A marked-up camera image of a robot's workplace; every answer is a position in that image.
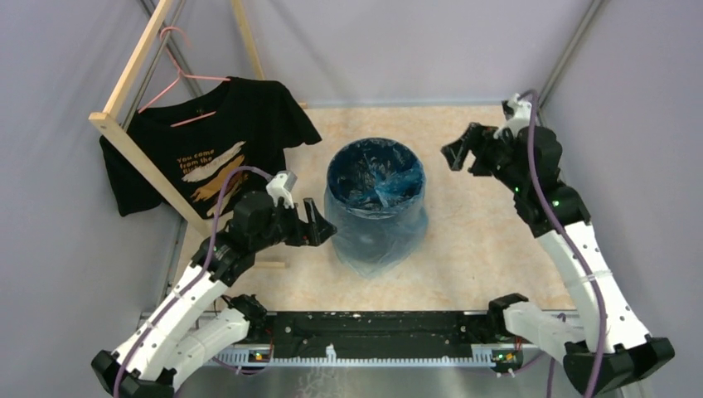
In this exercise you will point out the blue plastic trash bag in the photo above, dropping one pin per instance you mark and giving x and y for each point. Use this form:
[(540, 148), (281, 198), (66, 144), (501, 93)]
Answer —
[(375, 198)]

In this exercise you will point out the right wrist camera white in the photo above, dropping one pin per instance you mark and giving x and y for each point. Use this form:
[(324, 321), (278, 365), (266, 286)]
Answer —
[(517, 113)]

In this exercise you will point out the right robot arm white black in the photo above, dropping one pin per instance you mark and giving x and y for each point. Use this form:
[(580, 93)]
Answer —
[(611, 348)]

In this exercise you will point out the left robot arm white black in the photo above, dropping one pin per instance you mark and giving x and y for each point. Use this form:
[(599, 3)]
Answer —
[(165, 350)]

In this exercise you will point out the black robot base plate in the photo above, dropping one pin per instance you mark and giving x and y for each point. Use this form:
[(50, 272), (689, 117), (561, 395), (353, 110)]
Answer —
[(378, 335)]

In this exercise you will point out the black printed t-shirt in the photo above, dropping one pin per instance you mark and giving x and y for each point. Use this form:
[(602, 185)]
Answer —
[(255, 121)]

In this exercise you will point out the aluminium frame rail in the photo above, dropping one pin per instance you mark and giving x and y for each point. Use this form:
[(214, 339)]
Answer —
[(256, 352)]

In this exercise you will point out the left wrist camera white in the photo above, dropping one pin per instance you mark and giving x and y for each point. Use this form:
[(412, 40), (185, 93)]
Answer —
[(280, 189)]

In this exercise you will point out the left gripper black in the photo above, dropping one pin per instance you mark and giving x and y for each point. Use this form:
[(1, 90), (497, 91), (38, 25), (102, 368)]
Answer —
[(314, 232)]

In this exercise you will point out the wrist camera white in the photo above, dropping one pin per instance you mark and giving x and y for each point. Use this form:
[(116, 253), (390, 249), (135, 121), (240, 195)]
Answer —
[(517, 113), (280, 189)]

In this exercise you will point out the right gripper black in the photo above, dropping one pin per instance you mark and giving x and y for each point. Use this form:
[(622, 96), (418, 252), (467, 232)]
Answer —
[(480, 139)]

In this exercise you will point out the wooden clothes rack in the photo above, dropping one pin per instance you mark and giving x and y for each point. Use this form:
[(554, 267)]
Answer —
[(135, 181)]

